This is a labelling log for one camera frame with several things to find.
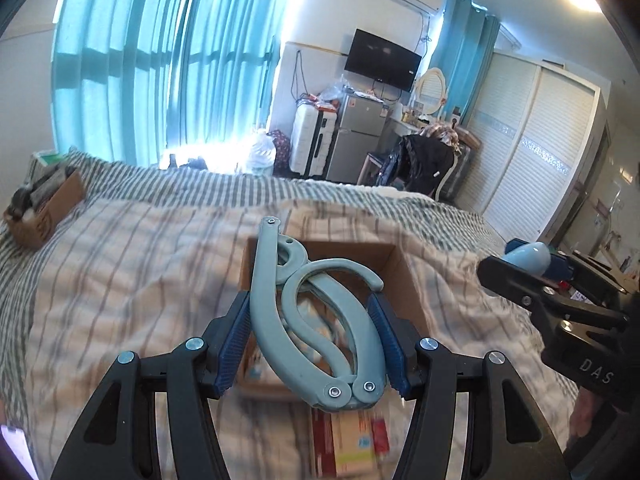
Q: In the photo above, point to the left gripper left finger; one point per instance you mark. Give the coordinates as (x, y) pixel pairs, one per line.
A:
(115, 435)

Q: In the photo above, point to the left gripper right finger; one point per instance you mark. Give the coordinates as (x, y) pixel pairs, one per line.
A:
(507, 436)

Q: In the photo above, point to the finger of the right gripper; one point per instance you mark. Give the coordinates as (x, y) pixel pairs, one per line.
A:
(582, 273)
(526, 290)

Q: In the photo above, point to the light blue folding hanger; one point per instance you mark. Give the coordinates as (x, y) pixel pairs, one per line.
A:
(307, 362)

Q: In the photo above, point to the smartphone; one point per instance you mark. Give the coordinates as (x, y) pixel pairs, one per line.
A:
(16, 461)

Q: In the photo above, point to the white sliding wardrobe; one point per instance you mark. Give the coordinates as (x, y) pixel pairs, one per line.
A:
(539, 129)

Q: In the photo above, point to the open brown cardboard box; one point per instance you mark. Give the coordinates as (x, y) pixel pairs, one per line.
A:
(389, 261)

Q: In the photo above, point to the chair with black jacket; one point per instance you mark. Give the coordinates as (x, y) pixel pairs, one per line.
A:
(422, 162)

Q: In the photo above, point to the amoxicillin medicine box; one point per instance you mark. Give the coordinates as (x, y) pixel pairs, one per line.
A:
(347, 444)

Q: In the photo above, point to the beige plaid blanket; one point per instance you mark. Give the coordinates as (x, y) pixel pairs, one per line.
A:
(131, 276)

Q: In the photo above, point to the oval white vanity mirror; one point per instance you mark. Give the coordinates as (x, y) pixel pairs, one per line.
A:
(430, 92)

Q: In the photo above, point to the silver mini fridge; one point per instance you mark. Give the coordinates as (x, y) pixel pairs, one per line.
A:
(360, 125)

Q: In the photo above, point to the small cardboard box with clutter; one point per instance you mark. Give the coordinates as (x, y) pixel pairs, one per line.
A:
(51, 190)

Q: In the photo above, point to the narrow blue curtain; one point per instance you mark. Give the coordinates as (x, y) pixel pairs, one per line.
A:
(463, 52)

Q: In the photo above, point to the green checked bed sheet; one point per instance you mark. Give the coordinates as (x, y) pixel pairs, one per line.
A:
(350, 199)

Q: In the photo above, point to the white suitcase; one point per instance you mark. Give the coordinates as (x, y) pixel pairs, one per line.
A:
(312, 133)

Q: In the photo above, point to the white plastic bag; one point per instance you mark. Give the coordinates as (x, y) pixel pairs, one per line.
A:
(261, 155)

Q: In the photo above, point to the large blue window curtain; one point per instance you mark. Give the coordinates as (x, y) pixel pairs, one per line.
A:
(132, 78)

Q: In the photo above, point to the black wall television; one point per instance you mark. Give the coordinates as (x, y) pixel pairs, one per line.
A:
(383, 61)

